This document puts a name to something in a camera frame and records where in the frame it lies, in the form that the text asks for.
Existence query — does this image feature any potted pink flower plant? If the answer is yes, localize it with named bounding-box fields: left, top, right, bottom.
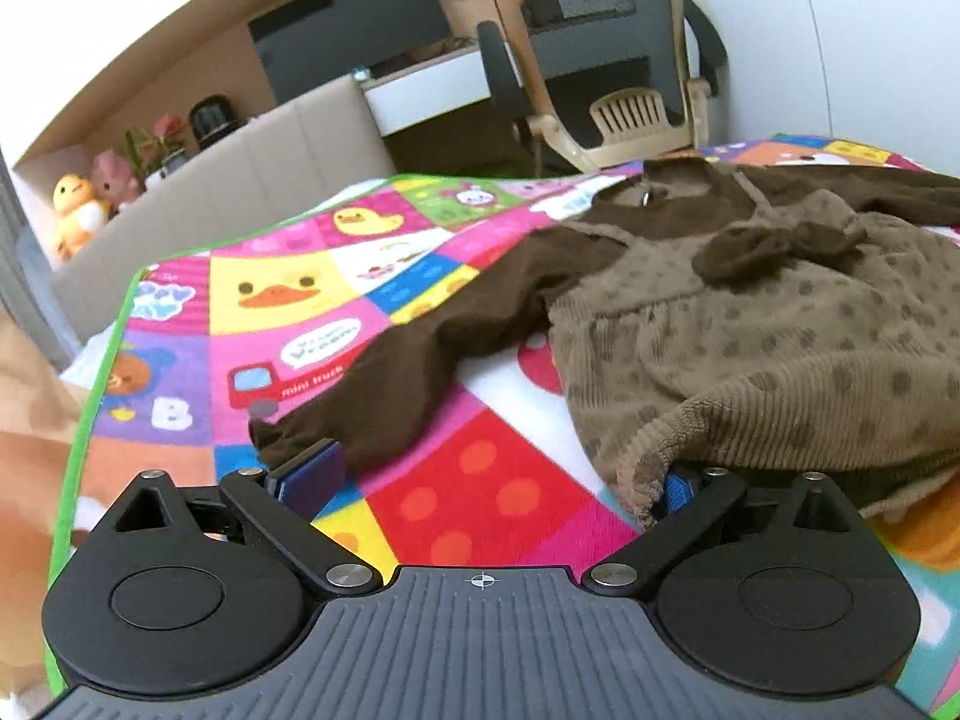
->
left=124, top=114, right=189, bottom=188

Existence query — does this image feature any black round kettle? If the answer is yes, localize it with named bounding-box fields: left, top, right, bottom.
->
left=189, top=94, right=244, bottom=151

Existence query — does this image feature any black computer monitor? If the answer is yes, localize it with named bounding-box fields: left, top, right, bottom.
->
left=249, top=0, right=452, bottom=103

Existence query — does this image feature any white desk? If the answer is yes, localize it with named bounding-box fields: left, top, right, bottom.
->
left=361, top=47, right=490, bottom=137

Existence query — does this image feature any beige mesh office chair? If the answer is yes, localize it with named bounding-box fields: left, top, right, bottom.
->
left=477, top=0, right=727, bottom=172

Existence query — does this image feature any colourful cartoon play mat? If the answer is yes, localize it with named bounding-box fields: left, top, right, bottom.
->
left=44, top=131, right=960, bottom=714

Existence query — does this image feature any brown polka dot dress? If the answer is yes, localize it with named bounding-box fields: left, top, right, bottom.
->
left=249, top=158, right=958, bottom=518

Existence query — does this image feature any pink plush toy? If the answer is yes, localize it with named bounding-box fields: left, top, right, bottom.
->
left=89, top=149, right=143, bottom=213

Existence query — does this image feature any yellow duck plush toy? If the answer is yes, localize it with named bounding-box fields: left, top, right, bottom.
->
left=52, top=174, right=110, bottom=262

